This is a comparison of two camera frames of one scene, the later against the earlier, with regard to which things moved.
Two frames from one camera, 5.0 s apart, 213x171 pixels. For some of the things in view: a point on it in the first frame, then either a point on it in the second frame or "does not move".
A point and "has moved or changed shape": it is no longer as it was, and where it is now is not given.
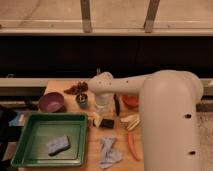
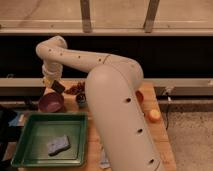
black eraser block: x=107 y=123 has moved or changed shape
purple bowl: x=51 y=102 does not move
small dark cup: x=82 y=100 does not move
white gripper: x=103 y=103 → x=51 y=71
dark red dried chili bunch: x=77 y=88 does not move
